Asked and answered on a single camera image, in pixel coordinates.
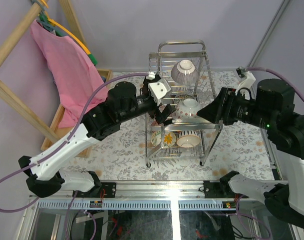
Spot stainless steel dish rack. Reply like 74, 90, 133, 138
145, 39, 223, 167

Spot pink cloth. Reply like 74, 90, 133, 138
30, 21, 103, 128

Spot aluminium corner post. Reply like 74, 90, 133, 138
248, 0, 292, 67

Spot green plastic hanger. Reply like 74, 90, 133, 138
37, 13, 98, 66

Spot blue patterned bowl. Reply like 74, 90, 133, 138
174, 94, 195, 100

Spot purple striped bowl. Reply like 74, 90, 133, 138
171, 59, 199, 86

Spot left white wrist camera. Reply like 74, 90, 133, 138
147, 71, 171, 106

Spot wooden tray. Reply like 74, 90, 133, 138
40, 68, 113, 158

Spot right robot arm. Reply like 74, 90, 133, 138
197, 78, 304, 229

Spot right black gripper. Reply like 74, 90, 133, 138
194, 85, 272, 127

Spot aluminium rail frame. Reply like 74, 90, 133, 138
16, 178, 304, 240

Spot orange flower patterned bowl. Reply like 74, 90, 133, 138
151, 131, 177, 149

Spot wooden clothes rack frame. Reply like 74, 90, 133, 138
0, 0, 86, 151

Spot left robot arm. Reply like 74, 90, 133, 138
18, 73, 174, 198

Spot yellow plastic hanger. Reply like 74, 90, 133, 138
43, 0, 91, 56

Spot cream bowl orange rim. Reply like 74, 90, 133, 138
176, 130, 201, 148

